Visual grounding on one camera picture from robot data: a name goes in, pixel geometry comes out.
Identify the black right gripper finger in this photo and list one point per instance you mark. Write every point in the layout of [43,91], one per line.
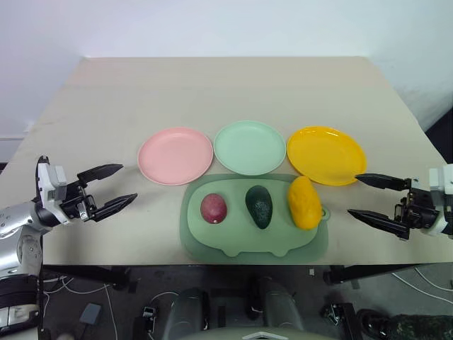
[384,223]
[384,181]

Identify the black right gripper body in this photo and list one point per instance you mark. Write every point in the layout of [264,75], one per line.
[417,210]

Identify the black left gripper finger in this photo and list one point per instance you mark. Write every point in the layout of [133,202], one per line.
[115,206]
[101,170]

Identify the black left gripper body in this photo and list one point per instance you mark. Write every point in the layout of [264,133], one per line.
[78,203]

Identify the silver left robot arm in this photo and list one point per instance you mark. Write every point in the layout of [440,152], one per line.
[16,226]

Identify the yellow plate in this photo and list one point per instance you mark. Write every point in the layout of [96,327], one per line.
[325,154]

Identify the pink plate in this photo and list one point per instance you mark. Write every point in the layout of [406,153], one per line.
[175,156]

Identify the red round fruit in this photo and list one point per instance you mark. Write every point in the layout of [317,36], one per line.
[213,209]

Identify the light green plate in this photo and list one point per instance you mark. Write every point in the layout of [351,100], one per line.
[249,147]

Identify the dark green translucent mat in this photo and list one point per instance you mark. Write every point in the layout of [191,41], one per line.
[185,244]

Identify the yellow mango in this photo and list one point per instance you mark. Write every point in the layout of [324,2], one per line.
[303,203]

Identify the camouflage fabric item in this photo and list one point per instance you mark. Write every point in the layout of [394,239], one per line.
[414,327]

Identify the grey foot pedal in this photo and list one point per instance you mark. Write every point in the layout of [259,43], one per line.
[90,314]

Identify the light green cutting board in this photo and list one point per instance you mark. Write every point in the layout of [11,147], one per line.
[233,233]

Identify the dark green avocado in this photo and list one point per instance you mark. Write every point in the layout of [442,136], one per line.
[260,207]

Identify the dark rounded robot leg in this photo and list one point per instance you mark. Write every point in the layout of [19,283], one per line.
[189,311]
[283,304]

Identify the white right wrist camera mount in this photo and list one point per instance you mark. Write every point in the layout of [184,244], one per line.
[439,184]

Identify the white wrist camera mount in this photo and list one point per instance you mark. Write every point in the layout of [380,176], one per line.
[47,184]
[439,184]

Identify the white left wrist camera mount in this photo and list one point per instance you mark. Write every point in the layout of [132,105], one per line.
[47,184]

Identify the black table frame bar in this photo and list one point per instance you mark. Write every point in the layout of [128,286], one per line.
[88,275]
[375,272]

